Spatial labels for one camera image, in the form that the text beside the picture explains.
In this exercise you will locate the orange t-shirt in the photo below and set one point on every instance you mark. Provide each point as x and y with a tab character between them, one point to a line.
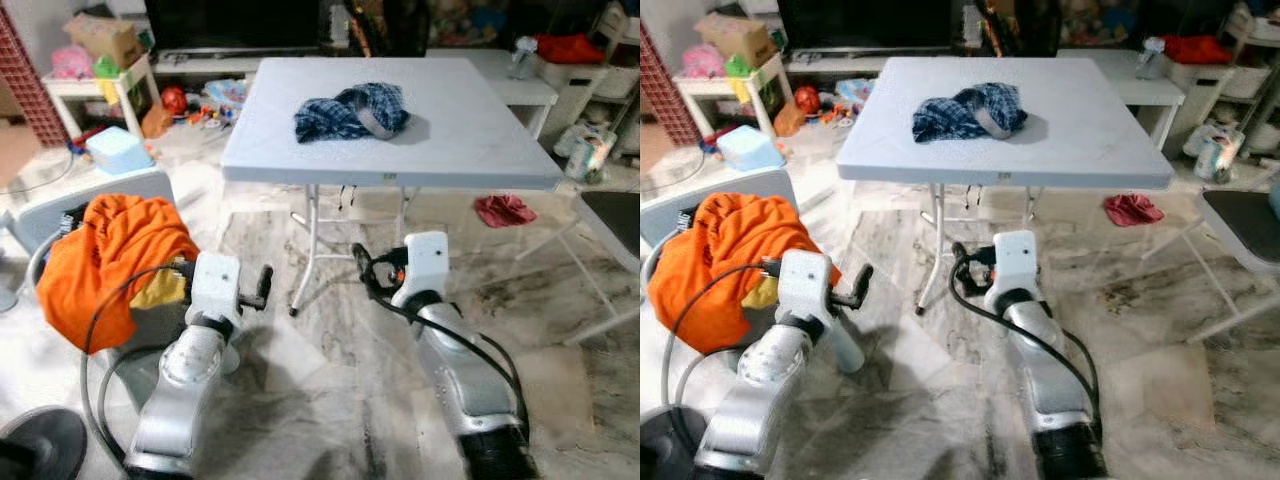
110	250
720	250

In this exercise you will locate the blue plaid shorts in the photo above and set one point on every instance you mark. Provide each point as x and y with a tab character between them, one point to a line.
330	120
945	120

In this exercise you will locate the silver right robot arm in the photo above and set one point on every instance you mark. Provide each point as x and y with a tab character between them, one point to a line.
460	370
1045	370

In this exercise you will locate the yellow cloth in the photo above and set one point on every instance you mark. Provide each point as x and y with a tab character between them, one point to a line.
160	292
762	293

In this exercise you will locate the red cloth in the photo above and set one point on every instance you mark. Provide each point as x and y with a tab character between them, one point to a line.
505	210
1133	210

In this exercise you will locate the white folding table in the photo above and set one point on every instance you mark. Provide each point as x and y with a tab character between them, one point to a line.
1060	130
450	130

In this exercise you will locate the light blue plastic tub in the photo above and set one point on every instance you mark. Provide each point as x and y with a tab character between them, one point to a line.
750	150
118	152

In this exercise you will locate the brown paper bag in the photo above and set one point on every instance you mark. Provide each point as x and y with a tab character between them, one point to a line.
157	122
788	122

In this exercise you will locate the black garment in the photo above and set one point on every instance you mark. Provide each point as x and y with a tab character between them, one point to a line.
75	220

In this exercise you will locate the orange ball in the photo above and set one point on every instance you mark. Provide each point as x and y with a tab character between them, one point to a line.
174	100
808	100

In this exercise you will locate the blue printed toy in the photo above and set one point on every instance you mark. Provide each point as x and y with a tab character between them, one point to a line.
228	90
857	90

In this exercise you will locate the white tv stand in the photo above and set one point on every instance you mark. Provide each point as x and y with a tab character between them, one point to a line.
830	65
200	65

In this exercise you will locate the black fan base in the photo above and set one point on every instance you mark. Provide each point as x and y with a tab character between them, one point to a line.
45	445
670	450

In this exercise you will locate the white folding chair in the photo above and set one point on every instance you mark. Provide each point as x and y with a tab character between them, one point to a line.
1245	215
612	215

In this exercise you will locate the white low table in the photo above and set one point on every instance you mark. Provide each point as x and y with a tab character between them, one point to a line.
530	92
1160	92

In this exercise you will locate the white printed bag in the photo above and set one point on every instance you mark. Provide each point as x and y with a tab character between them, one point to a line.
592	158
1220	158

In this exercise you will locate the black office chair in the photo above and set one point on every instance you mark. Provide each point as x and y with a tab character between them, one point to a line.
385	25
1015	25

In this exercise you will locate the small white side table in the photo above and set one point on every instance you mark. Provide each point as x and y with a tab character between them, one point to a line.
712	88
80	88

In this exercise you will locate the green toy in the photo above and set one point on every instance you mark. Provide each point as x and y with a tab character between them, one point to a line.
738	68
107	68

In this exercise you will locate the black television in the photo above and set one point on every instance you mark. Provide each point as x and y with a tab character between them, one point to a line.
865	25
230	25

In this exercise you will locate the clear water bottle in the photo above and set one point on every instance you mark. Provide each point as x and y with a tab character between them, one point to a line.
524	58
1152	58

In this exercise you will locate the white storage shelf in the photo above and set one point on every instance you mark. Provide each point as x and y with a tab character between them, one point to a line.
1210	85
580	90

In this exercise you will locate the cardboard box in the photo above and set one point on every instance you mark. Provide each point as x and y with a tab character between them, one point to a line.
105	40
740	40

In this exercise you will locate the pink bag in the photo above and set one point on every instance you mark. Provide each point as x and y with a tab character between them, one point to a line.
703	62
72	62

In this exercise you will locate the red folded fabric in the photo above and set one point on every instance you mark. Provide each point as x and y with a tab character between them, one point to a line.
570	48
1195	48

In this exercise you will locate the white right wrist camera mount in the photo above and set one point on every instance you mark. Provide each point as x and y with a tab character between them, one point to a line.
1015	262
425	265

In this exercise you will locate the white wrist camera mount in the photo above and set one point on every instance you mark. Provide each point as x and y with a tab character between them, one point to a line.
1015	262
215	285
425	265
805	285

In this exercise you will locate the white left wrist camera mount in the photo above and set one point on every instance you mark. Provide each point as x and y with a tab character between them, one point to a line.
215	285
805	285

